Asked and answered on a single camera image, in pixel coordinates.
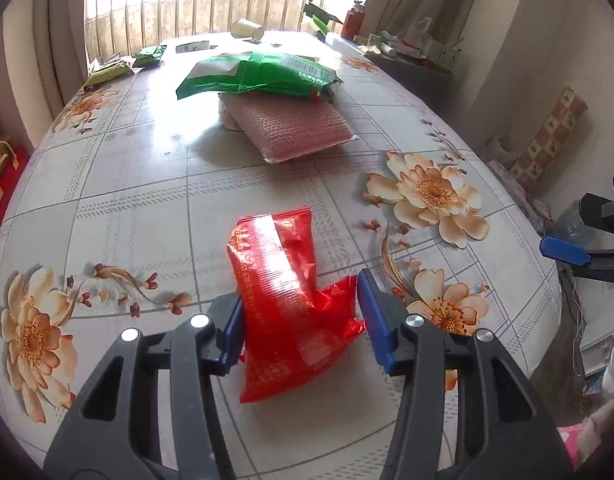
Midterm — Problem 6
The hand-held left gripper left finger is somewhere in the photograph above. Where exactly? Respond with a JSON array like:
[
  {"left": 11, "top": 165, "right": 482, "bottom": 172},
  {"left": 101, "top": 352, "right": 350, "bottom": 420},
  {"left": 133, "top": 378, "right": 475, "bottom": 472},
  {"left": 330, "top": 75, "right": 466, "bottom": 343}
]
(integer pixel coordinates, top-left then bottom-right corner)
[{"left": 43, "top": 294, "right": 245, "bottom": 480}]

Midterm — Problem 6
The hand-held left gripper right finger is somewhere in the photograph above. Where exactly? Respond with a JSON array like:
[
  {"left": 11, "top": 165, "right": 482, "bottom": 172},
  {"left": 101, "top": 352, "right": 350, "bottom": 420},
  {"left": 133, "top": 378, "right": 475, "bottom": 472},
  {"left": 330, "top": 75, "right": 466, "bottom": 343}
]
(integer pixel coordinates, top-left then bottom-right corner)
[{"left": 356, "top": 267, "right": 574, "bottom": 480}]

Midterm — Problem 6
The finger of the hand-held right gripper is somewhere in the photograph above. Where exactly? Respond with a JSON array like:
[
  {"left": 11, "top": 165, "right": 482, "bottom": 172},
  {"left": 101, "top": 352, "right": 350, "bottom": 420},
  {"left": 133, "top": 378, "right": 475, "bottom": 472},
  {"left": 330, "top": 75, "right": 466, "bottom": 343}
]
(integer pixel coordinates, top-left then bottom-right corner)
[
  {"left": 540, "top": 236, "right": 614, "bottom": 283},
  {"left": 578, "top": 194, "right": 614, "bottom": 235}
]

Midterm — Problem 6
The red foil wrapper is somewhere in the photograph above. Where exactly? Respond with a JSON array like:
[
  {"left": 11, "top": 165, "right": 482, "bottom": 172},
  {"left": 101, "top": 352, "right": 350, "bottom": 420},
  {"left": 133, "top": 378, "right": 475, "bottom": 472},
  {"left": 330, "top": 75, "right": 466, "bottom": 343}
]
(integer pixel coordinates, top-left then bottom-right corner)
[{"left": 227, "top": 205, "right": 367, "bottom": 404}]

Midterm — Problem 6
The pink bubble mailer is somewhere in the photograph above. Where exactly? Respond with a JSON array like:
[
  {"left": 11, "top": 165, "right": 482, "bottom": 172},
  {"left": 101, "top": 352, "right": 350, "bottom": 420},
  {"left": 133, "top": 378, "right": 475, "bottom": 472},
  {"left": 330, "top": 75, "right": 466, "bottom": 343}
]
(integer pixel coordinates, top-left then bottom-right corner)
[{"left": 219, "top": 91, "right": 359, "bottom": 165}]

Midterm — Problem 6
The large green snack bag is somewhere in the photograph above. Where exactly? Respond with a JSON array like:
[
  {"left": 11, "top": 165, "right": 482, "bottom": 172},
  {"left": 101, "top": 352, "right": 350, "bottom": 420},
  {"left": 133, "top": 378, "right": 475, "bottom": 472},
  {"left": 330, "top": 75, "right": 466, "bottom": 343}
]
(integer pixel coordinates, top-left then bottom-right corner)
[{"left": 176, "top": 51, "right": 344, "bottom": 101}]

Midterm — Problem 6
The person's right forearm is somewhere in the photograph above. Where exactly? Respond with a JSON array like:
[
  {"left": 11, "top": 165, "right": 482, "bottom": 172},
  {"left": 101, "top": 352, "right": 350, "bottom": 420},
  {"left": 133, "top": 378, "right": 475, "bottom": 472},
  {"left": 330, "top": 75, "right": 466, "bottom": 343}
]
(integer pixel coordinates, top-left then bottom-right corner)
[{"left": 576, "top": 399, "right": 614, "bottom": 443}]

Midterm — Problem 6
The tile patterned roll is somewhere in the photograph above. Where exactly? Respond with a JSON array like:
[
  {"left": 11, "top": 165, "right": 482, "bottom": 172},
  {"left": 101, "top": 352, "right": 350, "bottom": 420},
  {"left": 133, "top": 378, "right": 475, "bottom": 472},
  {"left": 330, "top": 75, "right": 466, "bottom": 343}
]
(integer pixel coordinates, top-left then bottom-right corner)
[{"left": 510, "top": 86, "right": 588, "bottom": 196}]

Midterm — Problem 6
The white water dispenser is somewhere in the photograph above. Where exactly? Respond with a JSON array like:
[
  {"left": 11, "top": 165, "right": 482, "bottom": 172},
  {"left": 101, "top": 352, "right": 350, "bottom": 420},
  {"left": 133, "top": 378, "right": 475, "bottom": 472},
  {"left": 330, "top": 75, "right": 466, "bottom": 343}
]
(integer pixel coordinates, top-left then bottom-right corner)
[{"left": 580, "top": 280, "right": 614, "bottom": 376}]

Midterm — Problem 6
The white plastic bag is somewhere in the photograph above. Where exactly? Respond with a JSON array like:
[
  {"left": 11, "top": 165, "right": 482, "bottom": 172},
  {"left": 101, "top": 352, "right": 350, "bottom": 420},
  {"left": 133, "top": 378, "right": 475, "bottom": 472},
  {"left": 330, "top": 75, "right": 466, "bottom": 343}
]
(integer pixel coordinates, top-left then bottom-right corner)
[
  {"left": 404, "top": 16, "right": 433, "bottom": 43},
  {"left": 487, "top": 137, "right": 518, "bottom": 163}
]

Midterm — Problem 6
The floral tablecloth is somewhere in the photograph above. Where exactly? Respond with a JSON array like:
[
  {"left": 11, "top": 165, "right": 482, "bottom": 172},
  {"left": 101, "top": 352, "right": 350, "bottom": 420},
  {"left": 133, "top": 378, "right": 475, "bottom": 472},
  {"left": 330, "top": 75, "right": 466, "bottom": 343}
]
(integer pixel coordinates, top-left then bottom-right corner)
[{"left": 0, "top": 30, "right": 563, "bottom": 480}]

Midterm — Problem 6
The pink cloth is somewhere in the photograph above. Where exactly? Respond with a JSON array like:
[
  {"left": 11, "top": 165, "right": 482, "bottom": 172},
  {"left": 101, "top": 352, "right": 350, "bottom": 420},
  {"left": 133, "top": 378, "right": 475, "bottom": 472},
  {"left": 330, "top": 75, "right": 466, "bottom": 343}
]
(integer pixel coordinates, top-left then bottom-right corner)
[{"left": 557, "top": 422, "right": 595, "bottom": 466}]

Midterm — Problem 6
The green plastic storage basket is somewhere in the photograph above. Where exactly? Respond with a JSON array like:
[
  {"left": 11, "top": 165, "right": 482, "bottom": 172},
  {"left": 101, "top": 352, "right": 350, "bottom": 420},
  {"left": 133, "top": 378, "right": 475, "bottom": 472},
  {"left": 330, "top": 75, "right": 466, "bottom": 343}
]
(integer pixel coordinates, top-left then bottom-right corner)
[{"left": 427, "top": 40, "right": 463, "bottom": 72}]

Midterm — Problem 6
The grey low cabinet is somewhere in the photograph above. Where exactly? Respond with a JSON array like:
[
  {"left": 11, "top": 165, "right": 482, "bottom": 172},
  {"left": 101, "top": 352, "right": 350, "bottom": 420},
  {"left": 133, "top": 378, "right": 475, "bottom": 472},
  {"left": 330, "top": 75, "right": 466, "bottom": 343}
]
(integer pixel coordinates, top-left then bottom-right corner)
[{"left": 327, "top": 35, "right": 465, "bottom": 93}]

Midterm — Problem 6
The red gift bag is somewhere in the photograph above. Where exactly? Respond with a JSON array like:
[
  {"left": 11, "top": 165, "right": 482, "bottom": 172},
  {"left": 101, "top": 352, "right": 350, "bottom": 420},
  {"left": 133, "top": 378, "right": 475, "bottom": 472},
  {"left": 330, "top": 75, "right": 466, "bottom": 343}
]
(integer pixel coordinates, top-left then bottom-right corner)
[{"left": 0, "top": 141, "right": 30, "bottom": 236}]

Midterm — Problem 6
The olive green small packet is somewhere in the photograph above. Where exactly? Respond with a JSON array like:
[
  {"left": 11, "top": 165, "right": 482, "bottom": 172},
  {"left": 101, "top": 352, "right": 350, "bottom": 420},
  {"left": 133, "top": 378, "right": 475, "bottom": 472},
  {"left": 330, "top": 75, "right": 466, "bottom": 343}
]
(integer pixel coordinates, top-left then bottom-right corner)
[{"left": 82, "top": 57, "right": 135, "bottom": 92}]

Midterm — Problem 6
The dark green small packet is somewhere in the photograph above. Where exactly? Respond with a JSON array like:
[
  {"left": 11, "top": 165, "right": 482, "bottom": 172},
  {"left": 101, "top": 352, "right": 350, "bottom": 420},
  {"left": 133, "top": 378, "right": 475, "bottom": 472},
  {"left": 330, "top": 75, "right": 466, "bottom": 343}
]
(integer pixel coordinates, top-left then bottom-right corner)
[{"left": 133, "top": 45, "right": 168, "bottom": 68}]

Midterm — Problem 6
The red thermos bottle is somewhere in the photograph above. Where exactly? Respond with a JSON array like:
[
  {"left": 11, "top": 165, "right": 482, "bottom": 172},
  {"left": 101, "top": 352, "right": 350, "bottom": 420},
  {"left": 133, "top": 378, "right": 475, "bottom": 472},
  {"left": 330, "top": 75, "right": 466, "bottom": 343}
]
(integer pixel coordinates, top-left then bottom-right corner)
[{"left": 341, "top": 1, "right": 365, "bottom": 41}]

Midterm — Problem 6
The paper cup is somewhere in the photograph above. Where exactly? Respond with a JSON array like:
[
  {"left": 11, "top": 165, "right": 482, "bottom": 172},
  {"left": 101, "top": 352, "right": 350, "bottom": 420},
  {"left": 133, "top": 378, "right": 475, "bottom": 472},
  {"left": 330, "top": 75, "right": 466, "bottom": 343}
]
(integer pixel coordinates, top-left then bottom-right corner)
[{"left": 231, "top": 18, "right": 264, "bottom": 43}]

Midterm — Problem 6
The green black carton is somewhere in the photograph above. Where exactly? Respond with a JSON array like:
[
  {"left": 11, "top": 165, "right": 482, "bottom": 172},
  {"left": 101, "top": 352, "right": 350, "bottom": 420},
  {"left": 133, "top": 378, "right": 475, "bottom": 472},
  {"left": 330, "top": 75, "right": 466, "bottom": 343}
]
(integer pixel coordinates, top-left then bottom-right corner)
[{"left": 303, "top": 2, "right": 345, "bottom": 36}]

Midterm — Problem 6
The metal window railing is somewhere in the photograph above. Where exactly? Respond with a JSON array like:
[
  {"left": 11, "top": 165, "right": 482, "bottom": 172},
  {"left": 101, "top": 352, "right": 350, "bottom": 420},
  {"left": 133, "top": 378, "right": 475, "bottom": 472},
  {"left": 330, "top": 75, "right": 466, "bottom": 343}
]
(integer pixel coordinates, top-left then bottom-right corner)
[{"left": 84, "top": 0, "right": 348, "bottom": 61}]

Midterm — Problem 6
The grey brown curtain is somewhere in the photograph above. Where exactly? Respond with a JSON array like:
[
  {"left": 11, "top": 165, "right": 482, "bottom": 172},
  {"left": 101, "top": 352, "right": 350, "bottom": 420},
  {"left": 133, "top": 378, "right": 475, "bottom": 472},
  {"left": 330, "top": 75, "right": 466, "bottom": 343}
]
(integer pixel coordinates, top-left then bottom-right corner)
[{"left": 7, "top": 0, "right": 95, "bottom": 111}]

